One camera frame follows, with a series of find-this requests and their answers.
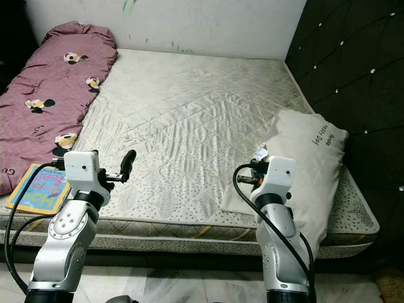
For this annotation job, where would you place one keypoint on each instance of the white quilted mattress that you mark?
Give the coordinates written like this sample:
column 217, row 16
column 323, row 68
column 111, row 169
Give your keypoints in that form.
column 196, row 113

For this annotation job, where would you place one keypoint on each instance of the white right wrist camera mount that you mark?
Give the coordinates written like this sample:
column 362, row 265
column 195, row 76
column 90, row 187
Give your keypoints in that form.
column 281, row 172

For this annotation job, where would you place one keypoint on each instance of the blue yellow children's book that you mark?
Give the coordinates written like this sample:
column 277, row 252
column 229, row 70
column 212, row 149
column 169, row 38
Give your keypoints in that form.
column 38, row 189

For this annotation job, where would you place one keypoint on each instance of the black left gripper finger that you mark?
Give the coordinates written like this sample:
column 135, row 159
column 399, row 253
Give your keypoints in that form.
column 128, row 161

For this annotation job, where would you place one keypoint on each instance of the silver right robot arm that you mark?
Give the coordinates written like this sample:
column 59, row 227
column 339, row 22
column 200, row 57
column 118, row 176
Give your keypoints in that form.
column 281, row 252

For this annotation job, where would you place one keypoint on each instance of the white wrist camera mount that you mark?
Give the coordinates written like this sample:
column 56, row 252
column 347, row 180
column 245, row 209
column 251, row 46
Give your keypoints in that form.
column 281, row 172
column 82, row 167

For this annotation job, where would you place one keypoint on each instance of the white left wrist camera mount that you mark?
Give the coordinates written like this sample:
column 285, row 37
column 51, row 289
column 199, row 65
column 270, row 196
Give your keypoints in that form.
column 82, row 167

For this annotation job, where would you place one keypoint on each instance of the black tufted headboard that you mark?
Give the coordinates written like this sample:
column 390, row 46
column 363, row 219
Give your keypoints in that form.
column 353, row 63

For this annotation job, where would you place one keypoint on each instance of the pink cartoon print quilt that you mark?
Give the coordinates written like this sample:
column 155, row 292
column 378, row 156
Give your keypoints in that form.
column 50, row 95

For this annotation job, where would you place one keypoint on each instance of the brown floor mat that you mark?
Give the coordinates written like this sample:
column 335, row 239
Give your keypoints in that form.
column 391, row 287

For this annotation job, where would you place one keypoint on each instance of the white pillow with tree print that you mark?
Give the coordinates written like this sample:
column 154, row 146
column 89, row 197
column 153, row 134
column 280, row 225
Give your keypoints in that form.
column 303, row 151

